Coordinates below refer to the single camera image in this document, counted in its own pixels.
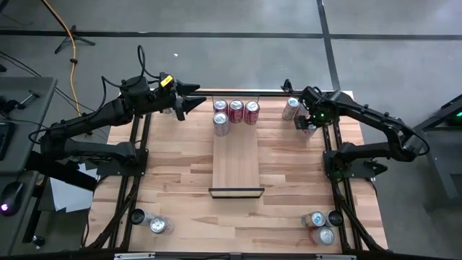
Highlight can with blue tab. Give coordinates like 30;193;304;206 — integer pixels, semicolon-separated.
301;211;327;229

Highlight silver bracket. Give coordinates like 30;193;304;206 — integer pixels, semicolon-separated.
315;254;357;260
113;252;156;260

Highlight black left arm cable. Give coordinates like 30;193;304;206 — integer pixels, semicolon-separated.
136;44;162;81

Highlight grey desk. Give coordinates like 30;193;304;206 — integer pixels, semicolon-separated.
0;76;58;254

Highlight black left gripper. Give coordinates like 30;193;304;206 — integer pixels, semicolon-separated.
144;74;208;123

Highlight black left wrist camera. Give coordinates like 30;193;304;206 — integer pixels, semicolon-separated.
158;74;177;95

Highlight black device green light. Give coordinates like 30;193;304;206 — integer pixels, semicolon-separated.
447;108;462;127

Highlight black tripod base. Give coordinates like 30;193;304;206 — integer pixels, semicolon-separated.
53;24;97;55

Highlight white paper sheets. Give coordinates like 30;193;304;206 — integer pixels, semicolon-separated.
49;162;100;214

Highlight black-topped beverage can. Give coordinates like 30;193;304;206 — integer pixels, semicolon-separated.
324;209;344;228
130;208;154;227

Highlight black keyboard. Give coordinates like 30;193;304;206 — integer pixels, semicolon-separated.
0;121;16;162

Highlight black diagonal beam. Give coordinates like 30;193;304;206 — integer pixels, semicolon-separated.
25;151;100;192

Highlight black computer mouse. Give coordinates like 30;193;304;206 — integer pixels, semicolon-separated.
0;181;25;217

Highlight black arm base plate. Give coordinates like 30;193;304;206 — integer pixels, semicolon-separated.
96;147;149;178
323;149;389;180

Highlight black table rail frame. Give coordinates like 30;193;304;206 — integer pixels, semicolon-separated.
81;90;389;260

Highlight red can silver top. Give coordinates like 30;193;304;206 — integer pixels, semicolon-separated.
308;226;336;247

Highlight dark grey cart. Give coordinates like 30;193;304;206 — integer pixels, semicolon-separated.
413;94;462;212

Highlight silver-topped beverage can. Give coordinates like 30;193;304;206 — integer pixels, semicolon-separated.
149;215;175;235

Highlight black frame wooden shelf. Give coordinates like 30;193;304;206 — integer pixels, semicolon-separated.
208;92;266;199

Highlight silver handled tool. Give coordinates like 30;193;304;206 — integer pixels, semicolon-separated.
19;90;40;105

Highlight orange floor cable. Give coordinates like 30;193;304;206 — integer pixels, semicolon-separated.
40;0;83;121

